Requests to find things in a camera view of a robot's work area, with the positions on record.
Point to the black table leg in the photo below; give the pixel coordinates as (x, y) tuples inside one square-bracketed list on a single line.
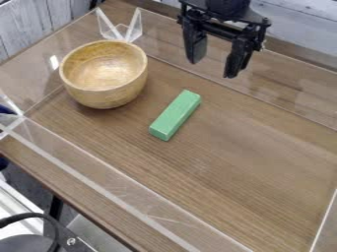
[(55, 208)]

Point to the light brown wooden bowl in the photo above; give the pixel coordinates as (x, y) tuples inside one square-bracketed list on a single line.
[(103, 73)]

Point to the clear acrylic tray enclosure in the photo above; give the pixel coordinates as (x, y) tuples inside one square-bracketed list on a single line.
[(244, 180)]

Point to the black metal base bracket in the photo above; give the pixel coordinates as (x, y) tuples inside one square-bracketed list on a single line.
[(64, 240)]

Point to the green rectangular block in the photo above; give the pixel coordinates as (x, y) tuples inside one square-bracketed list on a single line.
[(174, 115)]

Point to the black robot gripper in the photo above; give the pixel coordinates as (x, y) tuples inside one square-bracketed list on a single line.
[(228, 19)]

